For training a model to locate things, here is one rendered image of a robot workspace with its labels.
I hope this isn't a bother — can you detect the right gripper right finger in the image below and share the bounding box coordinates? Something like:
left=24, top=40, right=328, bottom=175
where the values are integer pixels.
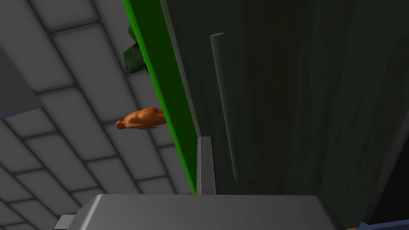
left=204, top=137, right=216, bottom=195

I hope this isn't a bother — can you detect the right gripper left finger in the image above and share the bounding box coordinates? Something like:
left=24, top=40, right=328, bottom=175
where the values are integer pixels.
left=196, top=137, right=207, bottom=195

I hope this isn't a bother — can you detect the orange lumpy vegetable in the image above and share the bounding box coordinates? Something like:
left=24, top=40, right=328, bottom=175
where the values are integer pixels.
left=115, top=107, right=168, bottom=130

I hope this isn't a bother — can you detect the dark green cupboard door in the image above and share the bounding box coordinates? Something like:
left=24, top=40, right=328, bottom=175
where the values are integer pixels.
left=159, top=0, right=409, bottom=228

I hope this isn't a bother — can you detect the dark green leafy vegetable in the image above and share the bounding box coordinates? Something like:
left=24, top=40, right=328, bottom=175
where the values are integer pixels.
left=123, top=24, right=149, bottom=74

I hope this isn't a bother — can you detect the dark green bar handle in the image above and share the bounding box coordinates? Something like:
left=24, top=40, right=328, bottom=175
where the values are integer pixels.
left=209, top=32, right=241, bottom=182

